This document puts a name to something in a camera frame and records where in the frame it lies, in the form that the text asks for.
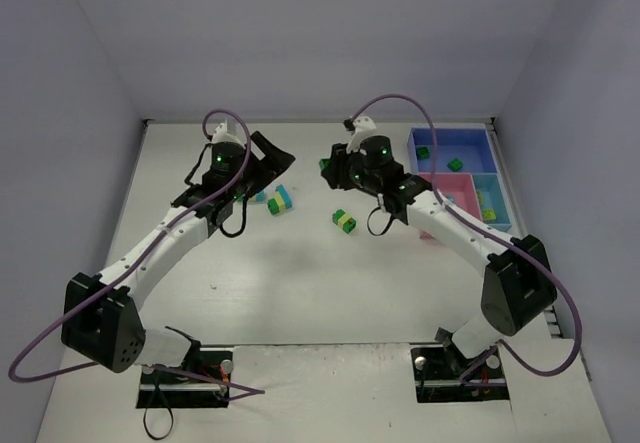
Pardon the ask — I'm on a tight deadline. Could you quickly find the green yellow lego stack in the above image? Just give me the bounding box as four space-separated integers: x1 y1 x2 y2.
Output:
331 209 357 234

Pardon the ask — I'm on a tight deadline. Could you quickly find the dark green lego brick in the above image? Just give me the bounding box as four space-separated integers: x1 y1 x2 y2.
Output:
416 146 431 161

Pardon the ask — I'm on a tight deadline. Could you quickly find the small green lego brick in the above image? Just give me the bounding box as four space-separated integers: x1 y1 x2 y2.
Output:
447 158 464 172

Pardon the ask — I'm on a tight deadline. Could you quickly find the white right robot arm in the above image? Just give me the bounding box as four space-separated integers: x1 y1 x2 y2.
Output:
321 116 557 360

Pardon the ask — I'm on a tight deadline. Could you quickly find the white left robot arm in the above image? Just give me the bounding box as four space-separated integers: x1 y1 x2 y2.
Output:
61 124 295 373

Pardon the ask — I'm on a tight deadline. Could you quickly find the cyan yellow lego stack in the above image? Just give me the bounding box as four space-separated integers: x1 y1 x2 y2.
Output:
267 185 292 216

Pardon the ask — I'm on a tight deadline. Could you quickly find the pink plastic bin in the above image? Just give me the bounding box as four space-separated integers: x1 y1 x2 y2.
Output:
436 173 481 219

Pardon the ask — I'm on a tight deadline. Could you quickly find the light blue plastic bin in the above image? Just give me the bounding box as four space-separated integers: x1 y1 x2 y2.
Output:
472 173 511 232

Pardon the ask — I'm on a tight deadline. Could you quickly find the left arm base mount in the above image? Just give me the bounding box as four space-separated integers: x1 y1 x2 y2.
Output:
136 348 233 409

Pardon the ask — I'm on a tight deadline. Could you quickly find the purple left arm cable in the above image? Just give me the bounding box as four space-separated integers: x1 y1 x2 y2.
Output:
9 109 266 394

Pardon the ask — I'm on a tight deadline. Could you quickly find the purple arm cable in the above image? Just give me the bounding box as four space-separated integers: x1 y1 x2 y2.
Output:
9 109 266 394
349 94 584 389

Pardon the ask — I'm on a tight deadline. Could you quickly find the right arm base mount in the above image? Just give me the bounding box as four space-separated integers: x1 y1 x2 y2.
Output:
410 345 510 404

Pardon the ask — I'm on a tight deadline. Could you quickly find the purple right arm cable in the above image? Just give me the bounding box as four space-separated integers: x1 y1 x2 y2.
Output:
349 94 584 389

